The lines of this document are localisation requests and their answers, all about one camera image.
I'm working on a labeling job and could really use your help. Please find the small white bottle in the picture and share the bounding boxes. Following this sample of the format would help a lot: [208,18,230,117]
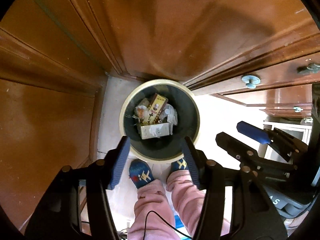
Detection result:
[159,103,173,120]

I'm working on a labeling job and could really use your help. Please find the white paper wrapper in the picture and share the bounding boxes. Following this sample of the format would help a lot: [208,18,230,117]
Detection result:
[135,98,150,123]

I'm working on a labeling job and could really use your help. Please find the yellow red box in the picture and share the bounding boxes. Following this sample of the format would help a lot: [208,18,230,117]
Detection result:
[142,93,168,125]

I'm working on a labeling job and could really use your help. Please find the pale yellow carton box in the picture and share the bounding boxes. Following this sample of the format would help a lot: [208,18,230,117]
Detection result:
[138,122,173,140]

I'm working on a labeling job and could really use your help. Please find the white plastic bag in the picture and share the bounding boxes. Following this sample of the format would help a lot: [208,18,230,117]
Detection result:
[167,109,178,125]

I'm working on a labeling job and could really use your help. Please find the round beige trash bin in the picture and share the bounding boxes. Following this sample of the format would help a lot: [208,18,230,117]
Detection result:
[119,79,200,163]

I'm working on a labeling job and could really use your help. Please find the right blue patterned slipper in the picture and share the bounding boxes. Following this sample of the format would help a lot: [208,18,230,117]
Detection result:
[169,158,190,177]

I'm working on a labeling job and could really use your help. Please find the blue patterned slipper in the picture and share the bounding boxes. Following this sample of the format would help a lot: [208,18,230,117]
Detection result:
[169,158,190,177]
[129,159,154,189]

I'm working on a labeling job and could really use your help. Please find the left blue patterned slipper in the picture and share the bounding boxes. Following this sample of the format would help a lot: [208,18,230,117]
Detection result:
[129,159,154,189]

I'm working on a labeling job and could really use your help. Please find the pink trousers legs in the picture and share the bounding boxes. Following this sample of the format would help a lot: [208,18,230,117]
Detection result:
[127,169,231,240]

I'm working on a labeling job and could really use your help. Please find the brown wooden cabinet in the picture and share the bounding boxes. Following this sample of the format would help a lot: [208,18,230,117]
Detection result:
[1,0,319,230]

